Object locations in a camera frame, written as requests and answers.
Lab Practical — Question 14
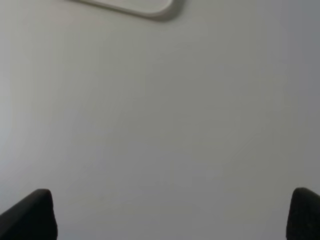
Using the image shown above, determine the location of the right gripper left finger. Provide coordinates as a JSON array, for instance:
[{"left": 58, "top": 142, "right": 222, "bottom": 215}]
[{"left": 0, "top": 189, "right": 58, "bottom": 240}]

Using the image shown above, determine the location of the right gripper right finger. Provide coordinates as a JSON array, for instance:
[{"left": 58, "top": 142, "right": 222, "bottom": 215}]
[{"left": 286, "top": 187, "right": 320, "bottom": 240}]

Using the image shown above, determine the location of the white rectangular plastic tray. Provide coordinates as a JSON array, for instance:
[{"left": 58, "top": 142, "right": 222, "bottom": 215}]
[{"left": 78, "top": 0, "right": 186, "bottom": 22}]

